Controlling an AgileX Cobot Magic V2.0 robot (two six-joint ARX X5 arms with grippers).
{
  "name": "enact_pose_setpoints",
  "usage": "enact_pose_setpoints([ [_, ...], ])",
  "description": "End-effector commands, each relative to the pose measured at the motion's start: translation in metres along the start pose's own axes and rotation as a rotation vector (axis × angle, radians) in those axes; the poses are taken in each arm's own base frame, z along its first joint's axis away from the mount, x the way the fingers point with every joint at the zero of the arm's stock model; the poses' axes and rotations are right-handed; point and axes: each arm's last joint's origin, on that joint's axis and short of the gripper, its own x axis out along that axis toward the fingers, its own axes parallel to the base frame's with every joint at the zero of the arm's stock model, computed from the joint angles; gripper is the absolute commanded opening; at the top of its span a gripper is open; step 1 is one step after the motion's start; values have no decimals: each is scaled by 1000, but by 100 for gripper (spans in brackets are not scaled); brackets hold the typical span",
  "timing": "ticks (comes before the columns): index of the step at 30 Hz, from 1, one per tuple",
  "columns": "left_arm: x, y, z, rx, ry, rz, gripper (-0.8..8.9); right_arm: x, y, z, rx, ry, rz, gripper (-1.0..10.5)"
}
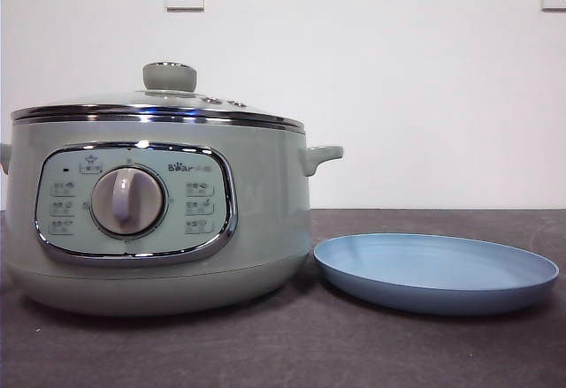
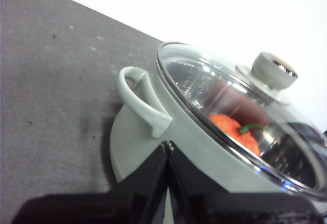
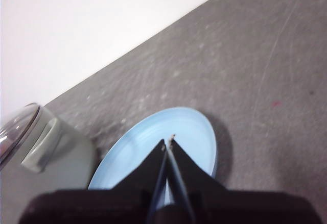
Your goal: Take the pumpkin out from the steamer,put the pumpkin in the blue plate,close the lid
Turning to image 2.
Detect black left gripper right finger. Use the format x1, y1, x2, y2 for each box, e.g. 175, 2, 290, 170
167, 141, 327, 224

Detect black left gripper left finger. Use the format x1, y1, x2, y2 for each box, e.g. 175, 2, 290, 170
11, 142, 170, 224

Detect orange pumpkin with green stem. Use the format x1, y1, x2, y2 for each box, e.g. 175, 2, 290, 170
208, 113, 267, 157

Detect glass lid with green knob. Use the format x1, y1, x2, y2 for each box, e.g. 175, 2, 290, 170
155, 41, 327, 200

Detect pale green electric steamer pot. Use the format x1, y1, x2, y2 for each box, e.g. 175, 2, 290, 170
109, 41, 327, 202

